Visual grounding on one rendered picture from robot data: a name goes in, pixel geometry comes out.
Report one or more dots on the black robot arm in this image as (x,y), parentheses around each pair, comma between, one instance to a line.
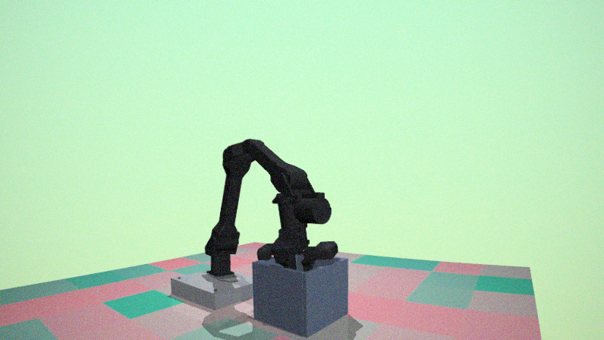
(297,203)

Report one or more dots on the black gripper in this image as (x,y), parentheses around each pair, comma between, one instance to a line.
(325,250)

